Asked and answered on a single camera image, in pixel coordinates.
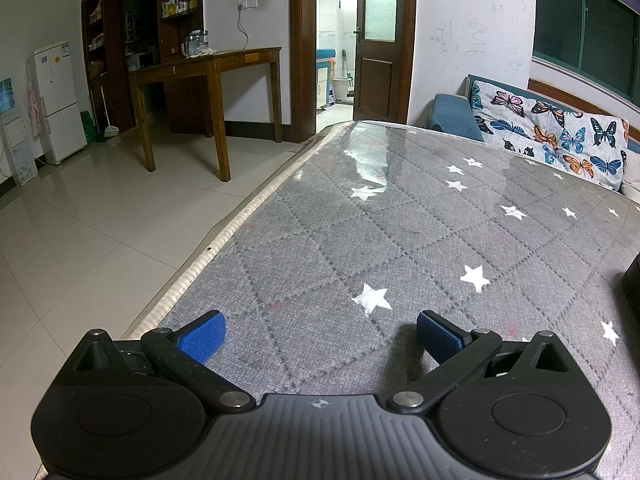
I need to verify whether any white pillow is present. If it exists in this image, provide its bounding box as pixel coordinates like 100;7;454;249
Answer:
620;147;640;196

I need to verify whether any blue top bathroom cabinet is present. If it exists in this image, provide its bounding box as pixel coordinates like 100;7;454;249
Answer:
316;47;337;111

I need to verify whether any white broom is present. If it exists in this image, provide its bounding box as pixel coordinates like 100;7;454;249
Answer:
100;85;121;137

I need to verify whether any wooden table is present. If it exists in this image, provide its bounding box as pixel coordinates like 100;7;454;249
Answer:
127;46;284;183

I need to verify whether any brown leather shoe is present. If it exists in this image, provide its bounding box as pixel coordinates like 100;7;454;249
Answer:
619;252;640;313

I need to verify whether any wooden shelf cabinet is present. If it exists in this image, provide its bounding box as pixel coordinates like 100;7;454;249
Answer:
80;0;205;136

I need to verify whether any mop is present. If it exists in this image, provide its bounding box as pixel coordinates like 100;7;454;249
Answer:
340;49;356;92

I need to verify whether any blue sofa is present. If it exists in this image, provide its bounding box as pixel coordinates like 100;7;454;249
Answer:
425;74;640;196

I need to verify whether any white fridge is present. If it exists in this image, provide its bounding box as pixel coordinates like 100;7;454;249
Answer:
32;40;88;166

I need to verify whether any pink hanging cloth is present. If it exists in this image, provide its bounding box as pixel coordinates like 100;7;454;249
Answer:
25;57;43;143

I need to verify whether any grey power cable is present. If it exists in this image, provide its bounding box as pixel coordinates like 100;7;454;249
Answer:
237;7;251;51

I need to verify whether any white water dispenser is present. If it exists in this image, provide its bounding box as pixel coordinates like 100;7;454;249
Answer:
0;107;38;188

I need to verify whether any grey star quilted table cover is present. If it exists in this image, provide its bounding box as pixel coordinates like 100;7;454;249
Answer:
122;120;640;476

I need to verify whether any wooden door with glass pane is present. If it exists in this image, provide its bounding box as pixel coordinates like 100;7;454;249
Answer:
289;0;418;143

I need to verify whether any butterfly pattern pillow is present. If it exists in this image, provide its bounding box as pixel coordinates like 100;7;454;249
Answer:
469;80;631;192

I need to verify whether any blue water bottle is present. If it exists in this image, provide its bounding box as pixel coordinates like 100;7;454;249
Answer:
0;77;17;115

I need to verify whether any white microwave oven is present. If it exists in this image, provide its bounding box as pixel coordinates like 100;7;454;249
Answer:
126;50;160;72

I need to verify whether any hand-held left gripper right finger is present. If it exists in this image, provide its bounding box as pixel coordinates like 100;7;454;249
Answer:
387;310;583;410

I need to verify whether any dark glass window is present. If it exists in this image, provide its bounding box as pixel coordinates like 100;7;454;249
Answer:
531;0;640;103

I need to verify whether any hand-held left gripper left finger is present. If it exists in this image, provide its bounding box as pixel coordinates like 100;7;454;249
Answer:
64;310;256;409

